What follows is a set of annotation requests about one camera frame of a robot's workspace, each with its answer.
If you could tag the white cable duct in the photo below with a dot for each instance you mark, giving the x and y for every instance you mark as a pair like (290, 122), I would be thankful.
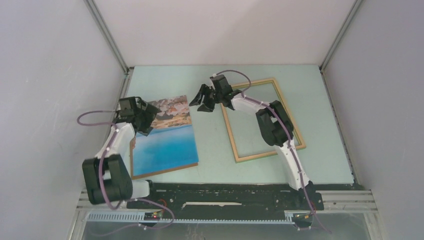
(147, 217)

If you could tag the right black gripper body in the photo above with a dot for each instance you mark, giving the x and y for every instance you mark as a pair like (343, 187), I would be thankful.
(217, 95)

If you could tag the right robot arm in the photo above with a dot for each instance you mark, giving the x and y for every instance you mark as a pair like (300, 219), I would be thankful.
(275, 126)

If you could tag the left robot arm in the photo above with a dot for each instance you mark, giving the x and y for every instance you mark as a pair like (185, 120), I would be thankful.
(106, 177)

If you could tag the right aluminium corner post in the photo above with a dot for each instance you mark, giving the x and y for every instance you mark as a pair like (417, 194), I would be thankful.
(340, 34)

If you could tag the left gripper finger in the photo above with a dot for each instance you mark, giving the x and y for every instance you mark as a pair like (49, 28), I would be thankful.
(150, 113)
(144, 128)

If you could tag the wooden picture frame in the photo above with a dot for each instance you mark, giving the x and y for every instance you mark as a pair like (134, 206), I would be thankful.
(243, 129)

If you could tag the aluminium corner post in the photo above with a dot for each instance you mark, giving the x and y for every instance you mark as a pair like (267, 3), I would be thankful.
(340, 34)
(107, 35)

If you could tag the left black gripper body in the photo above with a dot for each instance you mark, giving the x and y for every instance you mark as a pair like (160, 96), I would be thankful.
(141, 114)

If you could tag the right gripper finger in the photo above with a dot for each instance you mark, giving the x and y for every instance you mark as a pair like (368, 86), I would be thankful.
(207, 105)
(201, 94)

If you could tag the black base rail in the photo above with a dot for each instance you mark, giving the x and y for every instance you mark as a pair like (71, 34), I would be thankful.
(225, 201)

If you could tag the landscape photo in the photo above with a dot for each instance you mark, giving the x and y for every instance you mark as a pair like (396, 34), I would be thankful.
(170, 146)

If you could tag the left aluminium corner post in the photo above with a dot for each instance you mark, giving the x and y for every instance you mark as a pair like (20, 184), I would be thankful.
(107, 35)

